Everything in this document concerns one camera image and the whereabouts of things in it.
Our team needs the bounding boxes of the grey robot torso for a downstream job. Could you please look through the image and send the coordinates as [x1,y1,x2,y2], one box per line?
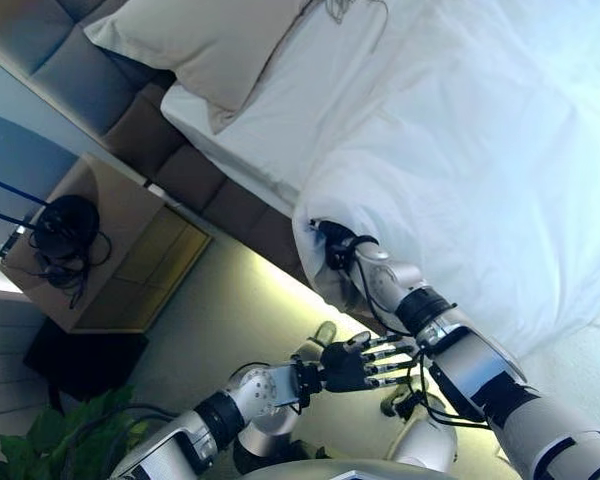
[239,459,486,480]

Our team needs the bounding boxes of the black box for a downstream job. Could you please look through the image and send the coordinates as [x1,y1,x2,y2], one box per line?
[23,317,150,401]

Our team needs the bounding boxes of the white duvet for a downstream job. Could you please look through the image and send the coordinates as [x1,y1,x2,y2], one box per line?
[292,0,600,351]

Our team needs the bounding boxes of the beige pillow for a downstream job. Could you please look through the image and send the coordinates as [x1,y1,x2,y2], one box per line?
[82,0,311,134]

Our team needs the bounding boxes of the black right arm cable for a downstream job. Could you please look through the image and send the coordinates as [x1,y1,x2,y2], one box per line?
[349,233,496,431]

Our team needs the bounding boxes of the black cable bundle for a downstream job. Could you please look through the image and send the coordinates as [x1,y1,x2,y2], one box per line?
[27,194,114,311]

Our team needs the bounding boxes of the thin dark cord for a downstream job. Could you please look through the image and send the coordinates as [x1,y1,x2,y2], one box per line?
[0,172,49,205]
[0,204,31,232]

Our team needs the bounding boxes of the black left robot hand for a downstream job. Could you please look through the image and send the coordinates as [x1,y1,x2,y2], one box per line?
[319,329,420,395]

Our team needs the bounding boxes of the green leafy plant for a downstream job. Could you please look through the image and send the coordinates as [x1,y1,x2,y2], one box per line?
[0,384,151,480]

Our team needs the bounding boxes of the grey knitted fringed cushion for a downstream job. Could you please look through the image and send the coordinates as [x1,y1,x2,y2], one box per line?
[299,0,389,24]

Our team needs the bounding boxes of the wooden nightstand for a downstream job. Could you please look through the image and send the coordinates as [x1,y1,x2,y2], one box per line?
[0,153,214,335]

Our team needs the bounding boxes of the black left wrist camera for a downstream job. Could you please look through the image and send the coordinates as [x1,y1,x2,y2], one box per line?
[289,352,327,397]

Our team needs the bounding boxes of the brown upholstered bed frame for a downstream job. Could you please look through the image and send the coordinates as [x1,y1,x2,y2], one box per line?
[104,84,386,336]

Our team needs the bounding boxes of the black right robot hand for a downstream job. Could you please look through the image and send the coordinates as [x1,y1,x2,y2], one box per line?
[309,217,360,272]

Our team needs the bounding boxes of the white fringed throw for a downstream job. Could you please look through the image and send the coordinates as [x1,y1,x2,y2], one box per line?
[519,319,600,436]

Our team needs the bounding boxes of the silver right robot leg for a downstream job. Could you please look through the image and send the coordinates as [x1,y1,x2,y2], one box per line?
[379,374,459,474]

